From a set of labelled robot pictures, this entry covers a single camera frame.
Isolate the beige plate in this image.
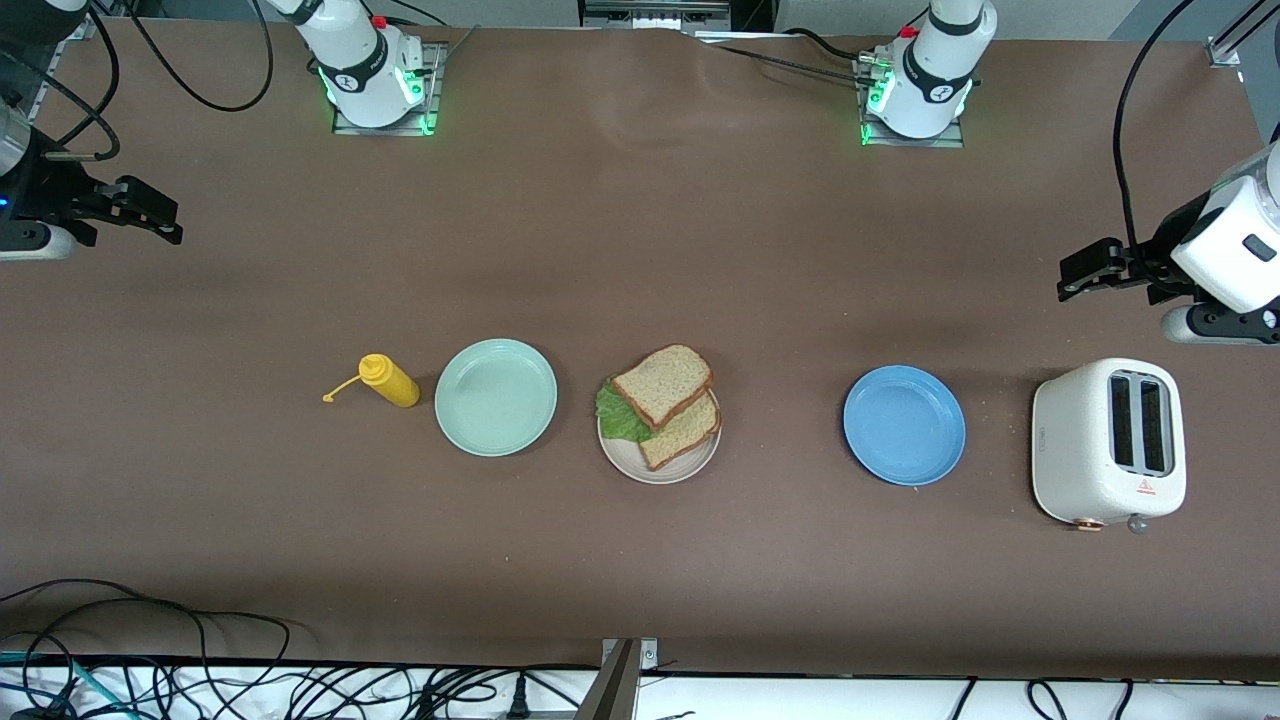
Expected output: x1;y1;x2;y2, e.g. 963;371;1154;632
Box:
597;375;722;486

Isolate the black loose cable loop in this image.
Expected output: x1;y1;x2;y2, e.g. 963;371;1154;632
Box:
0;578;293;720

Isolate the mint green plate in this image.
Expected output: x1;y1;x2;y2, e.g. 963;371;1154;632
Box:
434;338;558;458

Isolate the metal table bracket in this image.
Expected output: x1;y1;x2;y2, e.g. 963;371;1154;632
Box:
575;638;661;720

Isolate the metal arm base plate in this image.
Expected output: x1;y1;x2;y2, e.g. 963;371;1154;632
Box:
858;52;966;150
332;40;447;138

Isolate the blue plate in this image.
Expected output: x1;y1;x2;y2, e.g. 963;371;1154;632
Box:
843;365;967;488

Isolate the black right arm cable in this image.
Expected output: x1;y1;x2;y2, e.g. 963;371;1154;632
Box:
0;0;274;161

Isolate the green lettuce leaf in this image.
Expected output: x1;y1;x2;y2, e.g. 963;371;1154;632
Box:
596;378;656;444

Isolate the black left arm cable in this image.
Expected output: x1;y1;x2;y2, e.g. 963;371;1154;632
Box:
1113;0;1280;263

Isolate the aluminium frame profile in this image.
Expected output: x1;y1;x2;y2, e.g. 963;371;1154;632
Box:
1205;0;1280;69

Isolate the yellow mustard squeeze bottle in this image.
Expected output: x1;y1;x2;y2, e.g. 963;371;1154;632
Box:
322;354;423;409

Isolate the teal cable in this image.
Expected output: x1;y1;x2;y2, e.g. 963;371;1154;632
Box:
0;650;116;720

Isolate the aluminium frame rail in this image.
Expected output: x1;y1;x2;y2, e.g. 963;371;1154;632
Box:
0;0;101;151

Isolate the brown bread slice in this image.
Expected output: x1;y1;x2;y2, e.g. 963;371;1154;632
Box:
638;390;722;473
611;344;715;432

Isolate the white two-slot toaster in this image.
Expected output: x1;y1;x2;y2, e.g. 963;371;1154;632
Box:
1031;358;1189;534

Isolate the black cable to arm base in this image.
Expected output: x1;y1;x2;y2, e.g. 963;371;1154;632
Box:
690;28;886;86

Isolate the metal rack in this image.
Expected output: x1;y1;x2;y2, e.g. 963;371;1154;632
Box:
580;0;733;31

